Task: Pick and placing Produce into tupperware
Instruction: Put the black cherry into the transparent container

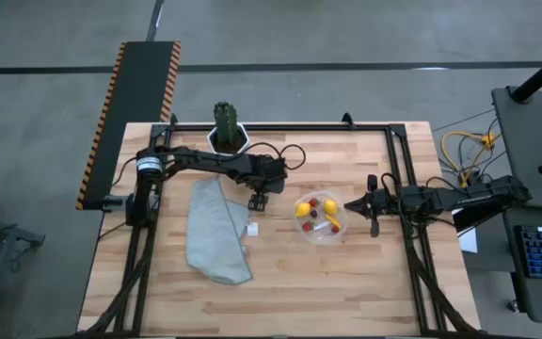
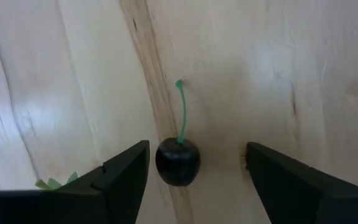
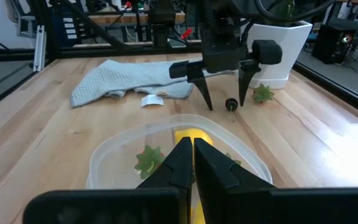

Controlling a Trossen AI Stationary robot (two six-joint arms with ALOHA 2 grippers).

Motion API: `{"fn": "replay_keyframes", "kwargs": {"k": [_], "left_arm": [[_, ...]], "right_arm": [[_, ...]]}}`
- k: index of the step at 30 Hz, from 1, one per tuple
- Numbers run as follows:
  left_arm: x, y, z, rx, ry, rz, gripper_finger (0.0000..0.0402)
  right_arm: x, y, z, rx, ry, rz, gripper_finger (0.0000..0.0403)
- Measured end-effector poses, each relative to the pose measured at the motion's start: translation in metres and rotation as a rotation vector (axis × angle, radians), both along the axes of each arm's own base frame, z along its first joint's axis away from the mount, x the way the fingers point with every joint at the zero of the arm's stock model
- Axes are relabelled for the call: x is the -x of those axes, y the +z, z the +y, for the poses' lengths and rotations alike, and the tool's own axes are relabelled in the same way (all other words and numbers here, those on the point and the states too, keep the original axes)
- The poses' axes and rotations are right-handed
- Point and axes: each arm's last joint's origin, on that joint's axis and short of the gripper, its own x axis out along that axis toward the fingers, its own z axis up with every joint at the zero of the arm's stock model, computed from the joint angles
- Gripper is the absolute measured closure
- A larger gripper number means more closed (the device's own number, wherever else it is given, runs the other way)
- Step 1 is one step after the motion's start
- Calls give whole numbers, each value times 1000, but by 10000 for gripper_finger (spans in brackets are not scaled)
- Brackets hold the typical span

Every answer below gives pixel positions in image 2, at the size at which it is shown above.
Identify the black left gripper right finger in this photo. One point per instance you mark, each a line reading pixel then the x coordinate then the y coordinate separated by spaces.
pixel 306 199

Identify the red strawberry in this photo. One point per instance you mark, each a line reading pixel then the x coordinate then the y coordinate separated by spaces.
pixel 53 184

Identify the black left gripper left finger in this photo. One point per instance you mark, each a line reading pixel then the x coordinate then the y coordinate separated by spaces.
pixel 73 208

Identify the dark cherry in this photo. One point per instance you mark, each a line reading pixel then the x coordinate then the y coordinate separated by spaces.
pixel 177 161

